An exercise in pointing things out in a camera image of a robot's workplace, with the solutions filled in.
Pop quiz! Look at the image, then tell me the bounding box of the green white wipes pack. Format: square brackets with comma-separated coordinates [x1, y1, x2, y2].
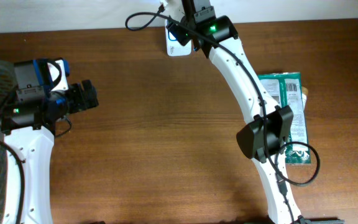
[259, 72, 311, 165]

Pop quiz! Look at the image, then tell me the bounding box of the white tube package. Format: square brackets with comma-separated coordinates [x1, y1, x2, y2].
[301, 87, 308, 110]

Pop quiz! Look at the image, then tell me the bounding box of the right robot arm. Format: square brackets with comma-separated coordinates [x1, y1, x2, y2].
[161, 1, 304, 223]

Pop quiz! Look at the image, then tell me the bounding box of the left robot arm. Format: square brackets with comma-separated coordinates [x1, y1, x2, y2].
[0, 58, 99, 223]

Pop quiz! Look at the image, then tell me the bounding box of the white barcode scanner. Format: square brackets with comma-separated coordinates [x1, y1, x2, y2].
[165, 20, 192, 57]

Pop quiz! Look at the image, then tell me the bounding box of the left black camera cable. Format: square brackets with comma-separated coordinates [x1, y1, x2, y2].
[0, 83, 26, 224]

